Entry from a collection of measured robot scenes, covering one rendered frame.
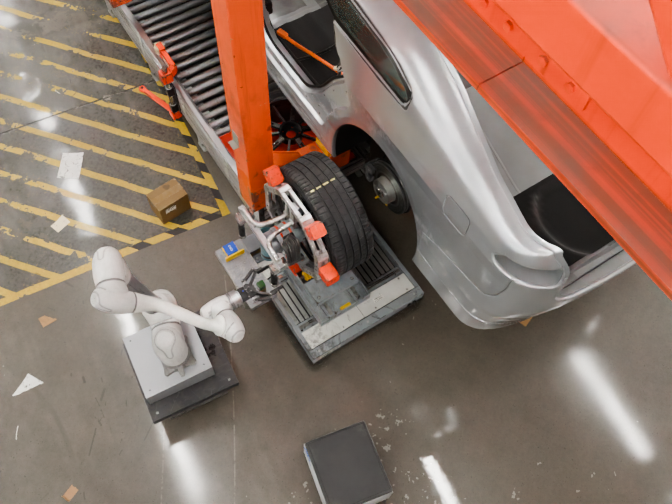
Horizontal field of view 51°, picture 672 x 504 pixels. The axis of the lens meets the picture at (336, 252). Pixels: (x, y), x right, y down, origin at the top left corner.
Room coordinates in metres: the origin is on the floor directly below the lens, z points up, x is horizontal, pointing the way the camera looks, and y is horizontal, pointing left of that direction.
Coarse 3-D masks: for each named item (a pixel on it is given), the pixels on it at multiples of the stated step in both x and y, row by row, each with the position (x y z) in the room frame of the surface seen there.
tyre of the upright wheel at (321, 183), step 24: (288, 168) 2.02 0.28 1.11; (312, 168) 2.00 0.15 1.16; (336, 168) 2.00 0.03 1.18; (312, 192) 1.85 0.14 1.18; (336, 192) 1.87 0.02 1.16; (336, 216) 1.76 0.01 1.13; (360, 216) 1.79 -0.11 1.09; (336, 240) 1.66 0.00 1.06; (360, 240) 1.70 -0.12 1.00; (336, 264) 1.60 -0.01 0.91
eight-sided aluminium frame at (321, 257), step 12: (276, 192) 1.90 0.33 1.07; (288, 192) 1.88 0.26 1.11; (276, 204) 2.01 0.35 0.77; (288, 204) 1.81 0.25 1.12; (300, 204) 1.81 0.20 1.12; (300, 216) 1.74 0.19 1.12; (312, 240) 1.66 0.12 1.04; (312, 252) 1.63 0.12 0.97; (324, 252) 1.63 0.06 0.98; (300, 264) 1.73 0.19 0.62; (312, 264) 1.71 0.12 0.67; (324, 264) 1.61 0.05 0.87; (312, 276) 1.63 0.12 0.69
